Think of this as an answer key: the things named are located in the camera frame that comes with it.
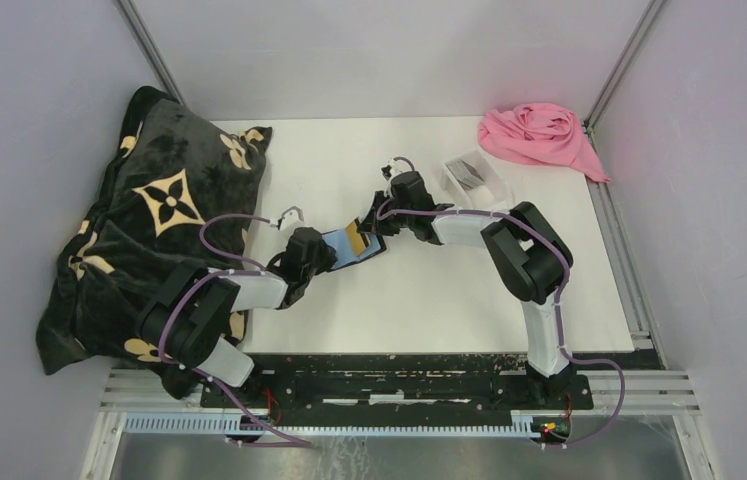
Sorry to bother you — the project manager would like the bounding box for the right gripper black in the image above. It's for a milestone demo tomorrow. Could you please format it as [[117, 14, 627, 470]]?
[[358, 190, 414, 236]]

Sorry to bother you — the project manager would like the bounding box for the black leather card holder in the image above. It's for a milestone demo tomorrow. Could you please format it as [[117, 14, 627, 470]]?
[[323, 226, 387, 272]]

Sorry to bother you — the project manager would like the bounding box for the gold credit card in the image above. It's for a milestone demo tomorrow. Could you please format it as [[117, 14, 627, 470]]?
[[345, 219, 371, 257]]

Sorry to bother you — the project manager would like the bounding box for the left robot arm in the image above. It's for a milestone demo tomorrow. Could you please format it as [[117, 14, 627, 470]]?
[[136, 227, 337, 407]]

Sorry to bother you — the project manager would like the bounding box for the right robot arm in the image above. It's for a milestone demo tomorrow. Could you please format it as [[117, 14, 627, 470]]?
[[359, 167, 575, 408]]

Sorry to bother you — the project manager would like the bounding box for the stack of cards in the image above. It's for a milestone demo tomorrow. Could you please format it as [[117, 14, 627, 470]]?
[[446, 159, 485, 190]]

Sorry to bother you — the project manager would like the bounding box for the white plastic bin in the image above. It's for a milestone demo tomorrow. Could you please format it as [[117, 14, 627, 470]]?
[[439, 149, 515, 211]]

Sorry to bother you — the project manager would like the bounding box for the black floral pillow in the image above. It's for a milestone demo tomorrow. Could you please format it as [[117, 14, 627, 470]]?
[[35, 86, 273, 399]]

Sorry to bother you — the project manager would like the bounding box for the pink crumpled cloth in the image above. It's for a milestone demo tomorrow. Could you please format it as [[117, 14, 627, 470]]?
[[477, 103, 611, 183]]

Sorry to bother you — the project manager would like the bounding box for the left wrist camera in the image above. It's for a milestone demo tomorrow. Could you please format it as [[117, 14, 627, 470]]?
[[270, 206, 306, 234]]

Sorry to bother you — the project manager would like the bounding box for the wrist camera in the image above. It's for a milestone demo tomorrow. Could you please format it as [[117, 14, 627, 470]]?
[[270, 206, 306, 234], [381, 158, 411, 182]]

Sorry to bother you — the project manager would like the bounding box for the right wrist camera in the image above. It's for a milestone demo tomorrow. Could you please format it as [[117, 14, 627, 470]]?
[[381, 158, 411, 182]]

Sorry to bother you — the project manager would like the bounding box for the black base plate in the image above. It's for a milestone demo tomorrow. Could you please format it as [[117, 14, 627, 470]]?
[[201, 353, 594, 427]]

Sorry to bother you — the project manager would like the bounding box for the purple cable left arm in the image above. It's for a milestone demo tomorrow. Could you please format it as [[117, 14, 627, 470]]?
[[157, 213, 313, 450]]

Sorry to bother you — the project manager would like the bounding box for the aluminium frame rail right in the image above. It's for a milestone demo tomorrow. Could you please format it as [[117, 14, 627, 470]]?
[[583, 0, 669, 136]]

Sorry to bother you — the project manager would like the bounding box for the aluminium frame rail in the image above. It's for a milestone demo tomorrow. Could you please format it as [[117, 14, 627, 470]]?
[[583, 0, 669, 136], [113, 0, 186, 105]]

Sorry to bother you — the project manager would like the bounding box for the white slotted cable duct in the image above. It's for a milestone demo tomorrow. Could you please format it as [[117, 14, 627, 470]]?
[[122, 412, 540, 439]]

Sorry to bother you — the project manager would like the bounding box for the aluminium frame rail left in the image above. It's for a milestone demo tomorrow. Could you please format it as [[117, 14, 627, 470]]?
[[113, 0, 186, 105]]

